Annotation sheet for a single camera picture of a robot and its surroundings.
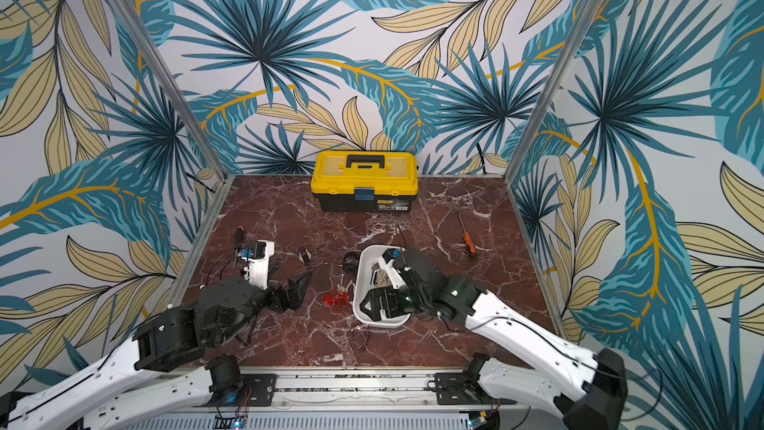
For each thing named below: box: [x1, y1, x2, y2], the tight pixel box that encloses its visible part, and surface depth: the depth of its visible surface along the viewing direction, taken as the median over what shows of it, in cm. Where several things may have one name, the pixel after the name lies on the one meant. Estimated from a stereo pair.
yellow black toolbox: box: [310, 150, 419, 215], surface depth 100 cm
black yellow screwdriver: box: [234, 224, 245, 259], surface depth 102 cm
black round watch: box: [343, 250, 363, 277], surface depth 98 cm
